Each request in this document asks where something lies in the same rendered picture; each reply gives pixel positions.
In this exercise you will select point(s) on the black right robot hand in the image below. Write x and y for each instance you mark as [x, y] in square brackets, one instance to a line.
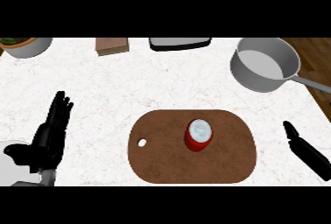
[306, 151]

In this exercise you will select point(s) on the grey metal pot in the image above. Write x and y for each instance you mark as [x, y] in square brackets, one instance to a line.
[265, 65]

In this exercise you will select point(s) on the red can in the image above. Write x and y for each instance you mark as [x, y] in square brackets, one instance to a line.
[198, 137]

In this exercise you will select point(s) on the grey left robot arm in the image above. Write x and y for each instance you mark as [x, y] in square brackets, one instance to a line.
[26, 166]

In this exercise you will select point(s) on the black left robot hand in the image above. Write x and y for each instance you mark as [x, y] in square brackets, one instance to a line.
[51, 137]

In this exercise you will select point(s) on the white plant pot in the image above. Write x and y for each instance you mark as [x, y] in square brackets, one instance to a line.
[27, 46]

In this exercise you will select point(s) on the brown wooden cutting board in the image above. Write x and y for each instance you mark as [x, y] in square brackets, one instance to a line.
[193, 146]

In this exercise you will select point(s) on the brown wooden block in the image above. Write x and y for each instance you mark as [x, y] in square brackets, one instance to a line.
[111, 46]

